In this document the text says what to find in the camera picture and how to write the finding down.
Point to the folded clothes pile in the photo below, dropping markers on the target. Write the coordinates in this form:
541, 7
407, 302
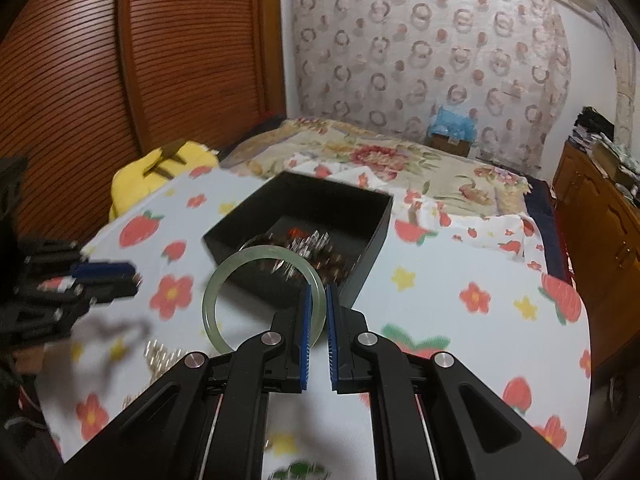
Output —
589, 128

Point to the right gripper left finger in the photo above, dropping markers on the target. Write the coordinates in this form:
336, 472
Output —
292, 362

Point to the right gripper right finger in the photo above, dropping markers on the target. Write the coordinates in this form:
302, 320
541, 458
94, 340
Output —
348, 371

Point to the blue fluffy bag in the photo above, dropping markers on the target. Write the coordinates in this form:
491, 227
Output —
453, 126

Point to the strawberry flower table cloth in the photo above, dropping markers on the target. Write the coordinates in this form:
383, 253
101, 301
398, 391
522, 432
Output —
475, 288

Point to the floral patterned curtain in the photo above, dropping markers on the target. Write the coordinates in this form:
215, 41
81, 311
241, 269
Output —
401, 66

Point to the yellow plush toy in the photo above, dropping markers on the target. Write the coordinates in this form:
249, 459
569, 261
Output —
143, 177

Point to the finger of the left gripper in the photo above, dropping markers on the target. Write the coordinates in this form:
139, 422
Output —
103, 271
107, 292

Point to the wooden sideboard cabinet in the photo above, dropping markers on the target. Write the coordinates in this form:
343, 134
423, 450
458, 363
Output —
601, 233

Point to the wooden slatted wardrobe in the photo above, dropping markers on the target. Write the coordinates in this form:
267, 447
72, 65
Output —
88, 86

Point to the silver hair comb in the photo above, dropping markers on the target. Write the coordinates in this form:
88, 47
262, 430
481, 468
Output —
316, 247

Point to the black jewelry box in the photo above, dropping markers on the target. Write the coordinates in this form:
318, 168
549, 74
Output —
338, 228

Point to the green jade bangle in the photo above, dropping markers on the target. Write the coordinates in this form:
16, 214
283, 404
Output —
247, 255

